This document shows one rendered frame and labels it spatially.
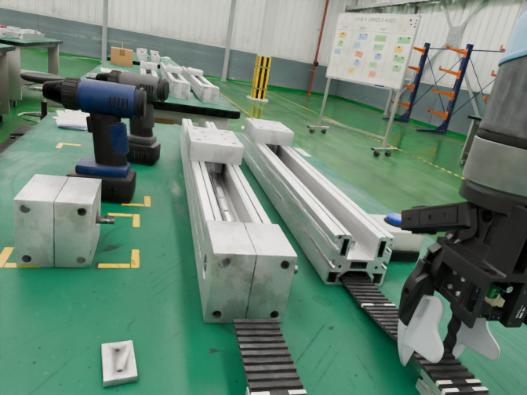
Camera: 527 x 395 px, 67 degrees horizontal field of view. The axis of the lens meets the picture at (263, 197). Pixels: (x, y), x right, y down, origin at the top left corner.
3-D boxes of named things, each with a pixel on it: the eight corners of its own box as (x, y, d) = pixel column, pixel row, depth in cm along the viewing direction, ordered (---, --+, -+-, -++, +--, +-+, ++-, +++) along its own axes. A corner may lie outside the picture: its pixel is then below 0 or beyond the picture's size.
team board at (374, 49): (305, 132, 687) (329, 9, 623) (325, 133, 717) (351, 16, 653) (373, 157, 577) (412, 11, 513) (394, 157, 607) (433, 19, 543)
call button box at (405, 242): (417, 262, 74) (427, 232, 72) (371, 260, 71) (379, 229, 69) (394, 242, 81) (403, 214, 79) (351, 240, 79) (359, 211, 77)
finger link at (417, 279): (394, 323, 41) (436, 250, 39) (387, 313, 43) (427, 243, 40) (429, 331, 43) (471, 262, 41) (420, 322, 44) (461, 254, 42)
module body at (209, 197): (267, 283, 58) (277, 230, 56) (198, 281, 56) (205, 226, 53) (210, 148, 131) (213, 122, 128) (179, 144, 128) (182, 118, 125)
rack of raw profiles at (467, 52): (380, 118, 1150) (402, 37, 1078) (407, 122, 1178) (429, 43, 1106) (463, 146, 856) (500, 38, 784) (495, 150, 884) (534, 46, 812)
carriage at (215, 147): (239, 177, 86) (244, 146, 83) (187, 172, 83) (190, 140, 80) (228, 157, 100) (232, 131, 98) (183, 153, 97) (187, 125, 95)
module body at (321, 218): (381, 285, 63) (396, 237, 61) (323, 284, 61) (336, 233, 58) (266, 154, 136) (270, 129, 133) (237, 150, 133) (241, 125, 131)
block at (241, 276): (301, 322, 51) (317, 256, 48) (203, 323, 48) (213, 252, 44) (282, 283, 59) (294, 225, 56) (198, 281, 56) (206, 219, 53)
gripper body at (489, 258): (463, 335, 35) (514, 208, 31) (409, 281, 43) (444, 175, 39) (532, 334, 37) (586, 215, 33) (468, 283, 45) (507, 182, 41)
